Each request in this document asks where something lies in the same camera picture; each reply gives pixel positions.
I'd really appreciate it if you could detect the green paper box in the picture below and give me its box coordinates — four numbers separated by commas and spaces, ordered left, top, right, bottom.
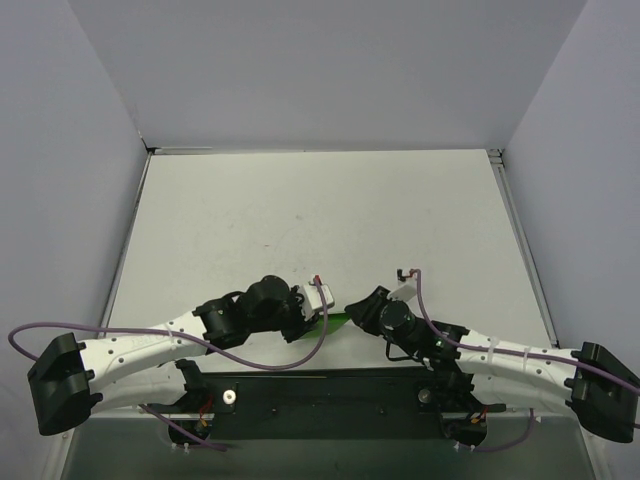
302, 312, 350, 339

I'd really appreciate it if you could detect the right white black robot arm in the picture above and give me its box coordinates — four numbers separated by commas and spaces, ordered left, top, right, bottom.
345, 286, 639, 444

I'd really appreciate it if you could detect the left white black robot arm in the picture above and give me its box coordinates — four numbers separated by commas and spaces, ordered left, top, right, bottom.
27, 275, 335, 436

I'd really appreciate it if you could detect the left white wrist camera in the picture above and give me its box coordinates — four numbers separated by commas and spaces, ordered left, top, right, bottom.
299, 275, 335, 321

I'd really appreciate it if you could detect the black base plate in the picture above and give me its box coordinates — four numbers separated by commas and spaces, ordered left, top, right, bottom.
161, 367, 489, 445

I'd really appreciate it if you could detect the aluminium frame rail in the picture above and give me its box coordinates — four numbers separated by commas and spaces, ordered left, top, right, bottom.
486, 149, 559, 347

